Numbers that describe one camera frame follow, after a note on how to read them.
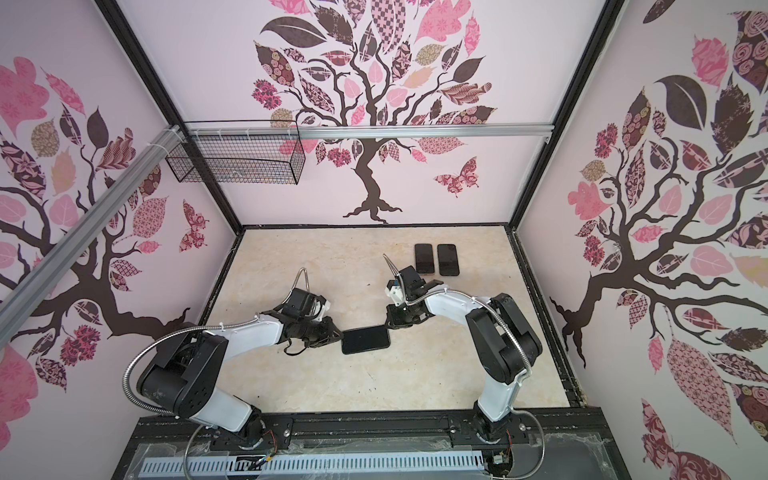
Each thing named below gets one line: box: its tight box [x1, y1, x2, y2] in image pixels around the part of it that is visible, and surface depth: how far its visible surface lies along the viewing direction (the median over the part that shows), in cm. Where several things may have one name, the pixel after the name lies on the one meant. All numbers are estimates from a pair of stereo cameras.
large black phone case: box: [437, 244, 460, 276], surface depth 112 cm
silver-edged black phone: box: [341, 324, 391, 355], surface depth 91 cm
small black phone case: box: [341, 325, 391, 355], surface depth 91 cm
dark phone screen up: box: [437, 244, 460, 276], surface depth 112 cm
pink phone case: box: [414, 243, 435, 273], surface depth 116 cm
